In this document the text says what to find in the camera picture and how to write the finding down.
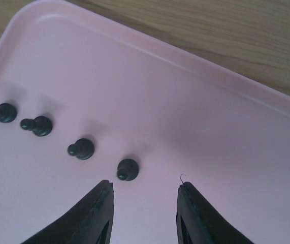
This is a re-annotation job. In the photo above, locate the pink plastic tray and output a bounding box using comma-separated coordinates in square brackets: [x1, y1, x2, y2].
[0, 1, 290, 243]

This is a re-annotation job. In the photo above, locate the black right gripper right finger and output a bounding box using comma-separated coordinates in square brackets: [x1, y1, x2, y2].
[176, 181, 252, 243]

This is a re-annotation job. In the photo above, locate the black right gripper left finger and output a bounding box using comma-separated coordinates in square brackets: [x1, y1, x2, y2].
[24, 180, 114, 243]

